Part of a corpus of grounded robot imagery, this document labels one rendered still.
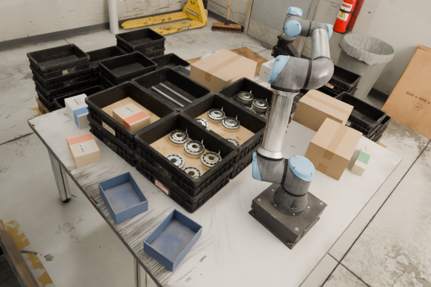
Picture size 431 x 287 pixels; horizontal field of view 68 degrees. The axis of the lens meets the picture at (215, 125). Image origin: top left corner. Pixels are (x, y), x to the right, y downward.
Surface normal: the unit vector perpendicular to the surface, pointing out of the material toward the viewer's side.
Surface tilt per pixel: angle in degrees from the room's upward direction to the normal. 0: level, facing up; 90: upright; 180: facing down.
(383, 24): 90
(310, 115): 90
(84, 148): 0
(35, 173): 0
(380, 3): 90
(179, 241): 0
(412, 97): 76
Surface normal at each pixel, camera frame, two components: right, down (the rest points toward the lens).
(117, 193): 0.13, -0.78
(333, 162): -0.54, 0.46
